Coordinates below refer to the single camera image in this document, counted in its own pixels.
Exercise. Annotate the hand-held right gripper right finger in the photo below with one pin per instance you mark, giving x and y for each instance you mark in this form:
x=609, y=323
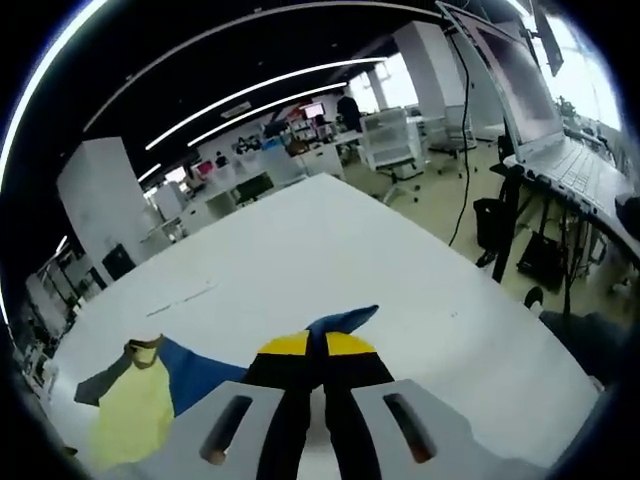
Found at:
x=360, y=370

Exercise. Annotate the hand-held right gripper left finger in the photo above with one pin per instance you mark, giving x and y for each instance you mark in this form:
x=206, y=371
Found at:
x=285, y=370

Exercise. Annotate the yellow black blue garment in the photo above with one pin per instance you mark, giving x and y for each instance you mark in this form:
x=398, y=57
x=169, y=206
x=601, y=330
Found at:
x=130, y=415

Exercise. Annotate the black waste bin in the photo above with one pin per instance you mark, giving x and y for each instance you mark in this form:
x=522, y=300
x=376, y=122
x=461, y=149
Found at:
x=487, y=225

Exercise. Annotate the black stand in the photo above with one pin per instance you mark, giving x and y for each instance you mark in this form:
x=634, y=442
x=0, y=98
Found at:
x=504, y=235

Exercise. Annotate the black box cabinet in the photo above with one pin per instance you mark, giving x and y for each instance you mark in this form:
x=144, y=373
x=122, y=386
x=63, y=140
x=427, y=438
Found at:
x=117, y=262

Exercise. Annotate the row of white office desks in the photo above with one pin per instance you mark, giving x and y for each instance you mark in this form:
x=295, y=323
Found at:
x=280, y=165

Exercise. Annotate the black equipment box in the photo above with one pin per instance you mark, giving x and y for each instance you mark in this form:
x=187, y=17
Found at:
x=542, y=262

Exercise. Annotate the white mesh office chair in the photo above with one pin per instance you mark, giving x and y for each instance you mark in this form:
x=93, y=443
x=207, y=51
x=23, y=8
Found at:
x=390, y=140

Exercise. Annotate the white square pillar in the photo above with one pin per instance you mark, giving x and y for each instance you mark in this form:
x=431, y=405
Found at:
x=420, y=70
x=100, y=200

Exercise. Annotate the grey office chair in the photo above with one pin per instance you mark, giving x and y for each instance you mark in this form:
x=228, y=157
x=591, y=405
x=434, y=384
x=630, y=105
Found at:
x=455, y=125

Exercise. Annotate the ceiling air vent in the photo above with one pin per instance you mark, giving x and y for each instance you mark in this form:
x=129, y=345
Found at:
x=235, y=110

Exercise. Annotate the long ceiling light strip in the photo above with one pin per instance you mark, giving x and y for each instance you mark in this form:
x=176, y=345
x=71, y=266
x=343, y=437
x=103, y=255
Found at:
x=360, y=62
x=50, y=49
x=320, y=89

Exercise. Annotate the open silver laptop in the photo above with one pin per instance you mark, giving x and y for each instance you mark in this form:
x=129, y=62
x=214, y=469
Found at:
x=525, y=90

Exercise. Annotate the small black monitor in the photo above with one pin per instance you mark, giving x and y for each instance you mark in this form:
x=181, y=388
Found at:
x=550, y=40

